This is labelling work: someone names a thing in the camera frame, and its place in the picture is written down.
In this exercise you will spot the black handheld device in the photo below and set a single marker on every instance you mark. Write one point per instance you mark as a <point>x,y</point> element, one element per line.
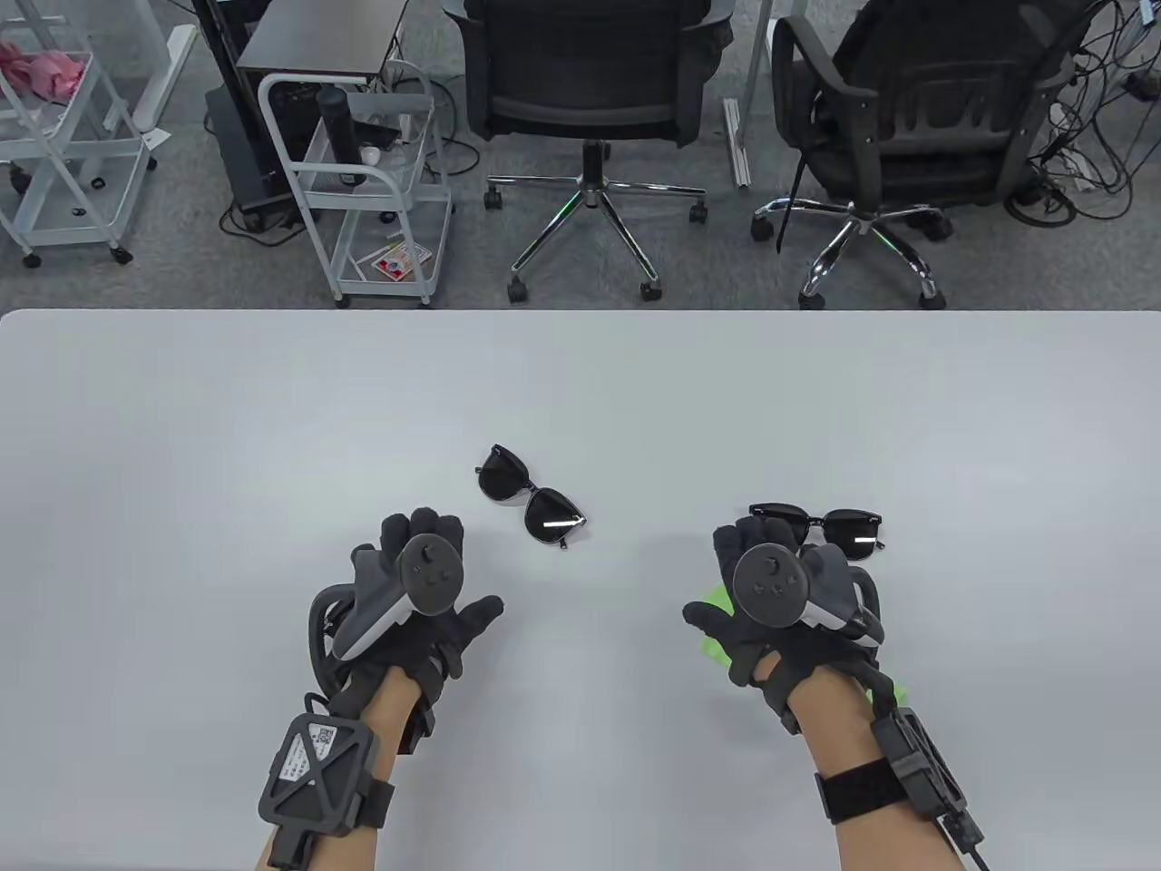
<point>376,134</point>

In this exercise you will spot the grey left hand controller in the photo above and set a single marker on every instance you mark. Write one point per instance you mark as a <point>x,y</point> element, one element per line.
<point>431,576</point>

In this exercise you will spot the black left wrist sensor box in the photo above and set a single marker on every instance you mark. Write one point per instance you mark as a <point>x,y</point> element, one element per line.
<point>317,771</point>

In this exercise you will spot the person's left hand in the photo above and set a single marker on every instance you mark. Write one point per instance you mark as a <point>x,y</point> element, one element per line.
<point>472,626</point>

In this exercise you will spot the black cylindrical bottle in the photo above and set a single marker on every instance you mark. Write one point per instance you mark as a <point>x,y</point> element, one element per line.
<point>340,136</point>

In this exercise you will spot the small white cap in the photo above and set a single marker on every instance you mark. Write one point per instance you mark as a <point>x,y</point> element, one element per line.
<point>371,156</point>

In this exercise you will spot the grey right hand controller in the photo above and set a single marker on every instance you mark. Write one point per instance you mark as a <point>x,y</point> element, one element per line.
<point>769,585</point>

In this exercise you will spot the thin metal frame sunglasses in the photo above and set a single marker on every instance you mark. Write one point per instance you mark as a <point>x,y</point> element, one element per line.
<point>503,476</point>

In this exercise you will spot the black ribbed-back office chair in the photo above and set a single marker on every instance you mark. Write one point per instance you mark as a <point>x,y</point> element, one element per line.
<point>907,54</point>

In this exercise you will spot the green cleaning cloth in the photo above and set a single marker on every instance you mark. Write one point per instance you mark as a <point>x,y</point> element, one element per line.
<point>717,653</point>

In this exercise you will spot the red and white card packet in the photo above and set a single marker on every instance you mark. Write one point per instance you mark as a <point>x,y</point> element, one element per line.
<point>399,263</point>

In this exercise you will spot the white desk foot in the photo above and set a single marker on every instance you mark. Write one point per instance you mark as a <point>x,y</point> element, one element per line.
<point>163,82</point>

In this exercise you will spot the black computer tower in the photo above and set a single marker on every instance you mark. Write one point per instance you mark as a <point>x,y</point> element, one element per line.
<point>240,154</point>

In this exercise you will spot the white desk leg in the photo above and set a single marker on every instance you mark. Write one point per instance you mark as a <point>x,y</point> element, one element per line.
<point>736,145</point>

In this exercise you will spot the dark brown small table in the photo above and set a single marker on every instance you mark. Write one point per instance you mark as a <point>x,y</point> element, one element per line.
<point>317,36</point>

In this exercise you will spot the grey hand controller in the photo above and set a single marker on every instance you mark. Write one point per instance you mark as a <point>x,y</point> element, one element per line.
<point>431,576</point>
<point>769,585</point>

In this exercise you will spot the pink cloth bundle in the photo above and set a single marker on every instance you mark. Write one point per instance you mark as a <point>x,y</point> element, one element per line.
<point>45,73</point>

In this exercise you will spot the black right wrist sensor box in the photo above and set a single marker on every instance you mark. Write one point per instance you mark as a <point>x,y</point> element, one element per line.
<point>916,771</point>

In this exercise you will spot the person's right hand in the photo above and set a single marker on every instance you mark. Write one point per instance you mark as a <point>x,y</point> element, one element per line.
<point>753,653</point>

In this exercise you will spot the black wrist sensor box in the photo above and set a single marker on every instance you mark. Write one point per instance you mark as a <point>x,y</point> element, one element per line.
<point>916,771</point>
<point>317,771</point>

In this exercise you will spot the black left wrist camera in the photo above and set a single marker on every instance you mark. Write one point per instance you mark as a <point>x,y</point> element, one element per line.
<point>417,726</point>

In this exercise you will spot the black browline sunglasses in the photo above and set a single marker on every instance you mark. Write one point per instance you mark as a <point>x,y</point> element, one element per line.
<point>848,528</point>

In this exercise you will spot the white power strip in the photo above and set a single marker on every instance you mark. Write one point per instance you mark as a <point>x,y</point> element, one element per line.
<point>1079,172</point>

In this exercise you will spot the black mesh-back office chair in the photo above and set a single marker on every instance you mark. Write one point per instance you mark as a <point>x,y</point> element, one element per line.
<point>580,54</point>

